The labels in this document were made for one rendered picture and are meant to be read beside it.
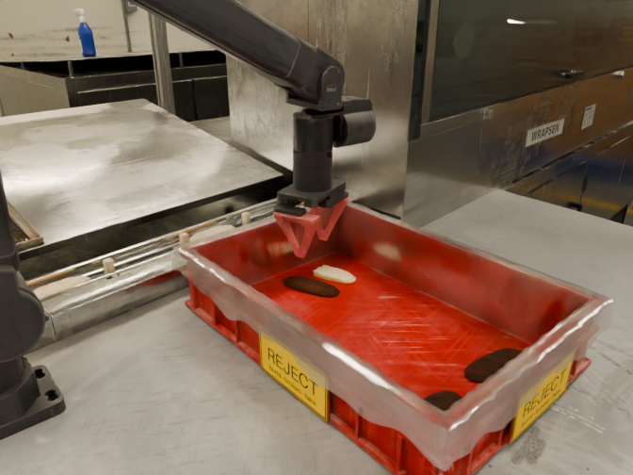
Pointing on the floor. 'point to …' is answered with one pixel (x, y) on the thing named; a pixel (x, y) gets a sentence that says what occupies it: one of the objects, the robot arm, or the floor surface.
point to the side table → (560, 462)
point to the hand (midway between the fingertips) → (312, 243)
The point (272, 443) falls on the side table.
